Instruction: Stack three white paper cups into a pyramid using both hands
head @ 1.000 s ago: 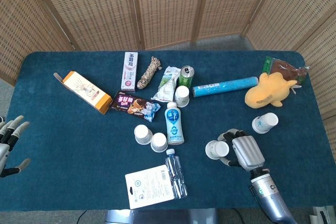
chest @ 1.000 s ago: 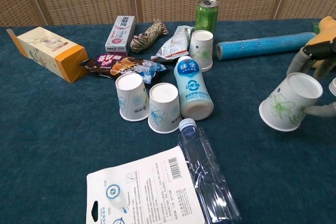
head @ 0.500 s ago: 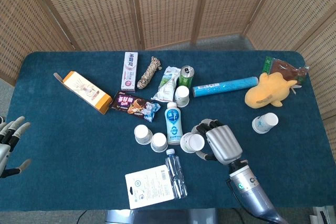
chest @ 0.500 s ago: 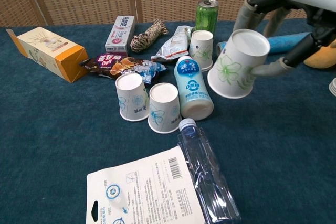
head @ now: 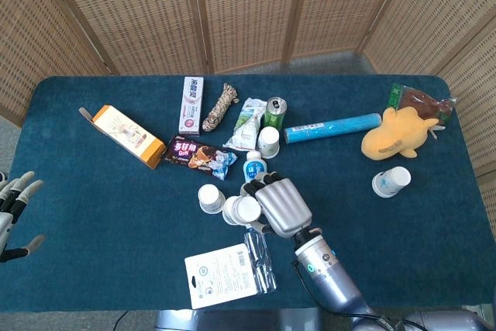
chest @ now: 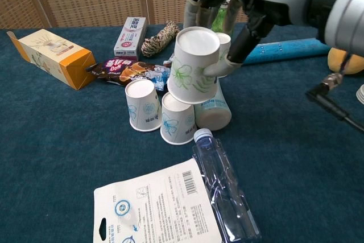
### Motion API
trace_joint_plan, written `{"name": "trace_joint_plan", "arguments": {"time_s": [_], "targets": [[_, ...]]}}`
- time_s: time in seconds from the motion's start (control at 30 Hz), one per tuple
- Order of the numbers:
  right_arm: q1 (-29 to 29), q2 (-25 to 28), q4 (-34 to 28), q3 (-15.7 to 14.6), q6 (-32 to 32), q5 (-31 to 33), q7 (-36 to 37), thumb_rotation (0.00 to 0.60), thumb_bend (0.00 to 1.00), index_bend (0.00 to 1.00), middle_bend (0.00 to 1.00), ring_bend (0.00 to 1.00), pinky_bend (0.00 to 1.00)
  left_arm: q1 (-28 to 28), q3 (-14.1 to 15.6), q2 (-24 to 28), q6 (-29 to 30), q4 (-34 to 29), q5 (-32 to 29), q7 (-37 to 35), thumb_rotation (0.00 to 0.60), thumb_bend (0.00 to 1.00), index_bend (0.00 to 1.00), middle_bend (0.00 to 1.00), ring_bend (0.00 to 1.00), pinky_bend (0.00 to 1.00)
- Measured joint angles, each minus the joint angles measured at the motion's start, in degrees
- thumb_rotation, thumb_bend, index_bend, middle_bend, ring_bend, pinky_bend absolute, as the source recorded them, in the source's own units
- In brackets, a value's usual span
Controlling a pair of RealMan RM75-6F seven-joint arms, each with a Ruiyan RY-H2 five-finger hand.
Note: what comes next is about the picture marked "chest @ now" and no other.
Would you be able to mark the white paper cup green flower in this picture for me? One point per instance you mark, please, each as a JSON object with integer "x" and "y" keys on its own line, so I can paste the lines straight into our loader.
{"x": 190, "y": 63}
{"x": 224, "y": 46}

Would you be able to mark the white paper cup blue print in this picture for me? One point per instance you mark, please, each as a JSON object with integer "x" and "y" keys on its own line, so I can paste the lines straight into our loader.
{"x": 142, "y": 106}

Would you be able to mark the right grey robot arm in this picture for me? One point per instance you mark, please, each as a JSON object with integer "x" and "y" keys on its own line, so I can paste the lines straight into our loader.
{"x": 347, "y": 6}

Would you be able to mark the white object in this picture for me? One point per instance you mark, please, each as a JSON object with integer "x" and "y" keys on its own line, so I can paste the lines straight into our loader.
{"x": 361, "y": 93}

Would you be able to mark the green drink can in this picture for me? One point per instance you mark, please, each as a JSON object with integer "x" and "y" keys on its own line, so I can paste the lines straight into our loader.
{"x": 220, "y": 21}

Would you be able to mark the blue paper roll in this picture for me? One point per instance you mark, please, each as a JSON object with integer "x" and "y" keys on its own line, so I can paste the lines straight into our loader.
{"x": 284, "y": 49}

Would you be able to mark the yellow plush toy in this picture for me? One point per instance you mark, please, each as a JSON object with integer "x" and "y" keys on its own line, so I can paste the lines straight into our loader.
{"x": 352, "y": 65}

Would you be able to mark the white blue milk bottle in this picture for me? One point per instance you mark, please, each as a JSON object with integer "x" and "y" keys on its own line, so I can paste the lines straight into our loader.
{"x": 213, "y": 115}

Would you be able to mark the white pink toothpaste box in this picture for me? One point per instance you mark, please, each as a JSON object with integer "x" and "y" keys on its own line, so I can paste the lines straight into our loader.
{"x": 129, "y": 38}

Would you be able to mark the white paper cup blue flower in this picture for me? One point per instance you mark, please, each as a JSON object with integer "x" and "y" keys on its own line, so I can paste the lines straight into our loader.
{"x": 176, "y": 120}

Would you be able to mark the brown chocolate snack bag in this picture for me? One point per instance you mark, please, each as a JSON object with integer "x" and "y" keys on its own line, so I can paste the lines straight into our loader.
{"x": 119, "y": 72}

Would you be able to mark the clear plastic water bottle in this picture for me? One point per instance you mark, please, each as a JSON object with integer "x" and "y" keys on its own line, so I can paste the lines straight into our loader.
{"x": 227, "y": 191}

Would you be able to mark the orange cream cardboard box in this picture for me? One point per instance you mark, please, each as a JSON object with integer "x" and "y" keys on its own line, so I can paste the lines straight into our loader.
{"x": 57, "y": 55}

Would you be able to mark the white blister card package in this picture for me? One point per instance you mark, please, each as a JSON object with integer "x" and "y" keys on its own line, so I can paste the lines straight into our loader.
{"x": 159, "y": 206}

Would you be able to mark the teal table cloth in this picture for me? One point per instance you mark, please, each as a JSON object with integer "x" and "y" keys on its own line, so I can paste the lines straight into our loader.
{"x": 85, "y": 169}

